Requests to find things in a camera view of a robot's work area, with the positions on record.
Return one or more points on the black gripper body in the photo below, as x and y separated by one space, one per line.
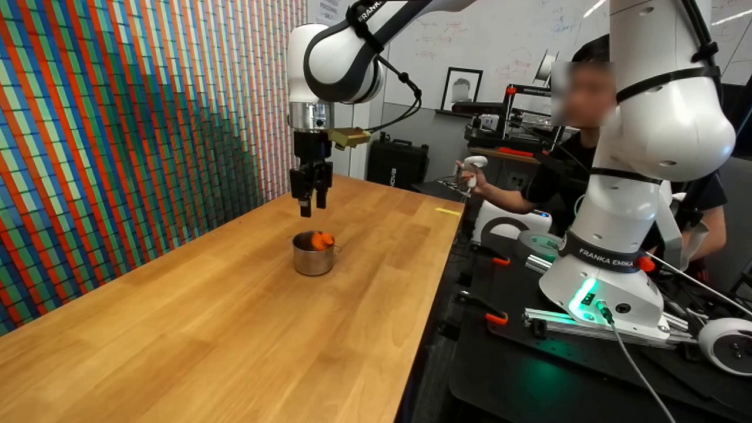
311 161

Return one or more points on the orange rubber duck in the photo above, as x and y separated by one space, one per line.
321 241

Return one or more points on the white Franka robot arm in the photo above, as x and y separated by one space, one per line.
665 131

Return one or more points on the person's left forearm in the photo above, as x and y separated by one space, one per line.
706 231

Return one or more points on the person's right forearm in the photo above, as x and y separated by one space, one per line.
512 196

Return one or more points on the small steel pot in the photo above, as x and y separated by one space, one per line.
313 258

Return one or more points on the person's right hand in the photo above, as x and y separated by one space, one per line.
479 182

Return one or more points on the black carrying case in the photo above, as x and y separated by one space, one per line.
398 162

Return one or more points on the white paper sheet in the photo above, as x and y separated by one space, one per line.
322 7

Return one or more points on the framed portrait picture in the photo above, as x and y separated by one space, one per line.
462 87

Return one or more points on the white box device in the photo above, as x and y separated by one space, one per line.
507 223

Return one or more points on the black orange 3D printer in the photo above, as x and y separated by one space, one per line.
517 118

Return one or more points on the person in black shirt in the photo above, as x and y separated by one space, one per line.
559 176

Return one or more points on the filament spool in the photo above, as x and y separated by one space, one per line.
541 67

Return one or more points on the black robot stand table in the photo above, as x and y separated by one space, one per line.
541 376

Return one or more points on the orange knobbed metal rod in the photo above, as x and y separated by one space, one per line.
689 282

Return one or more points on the white round disc device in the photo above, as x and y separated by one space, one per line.
727 345

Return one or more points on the multicoloured tile wall panel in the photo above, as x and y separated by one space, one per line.
133 124

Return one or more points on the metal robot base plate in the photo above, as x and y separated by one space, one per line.
552 321

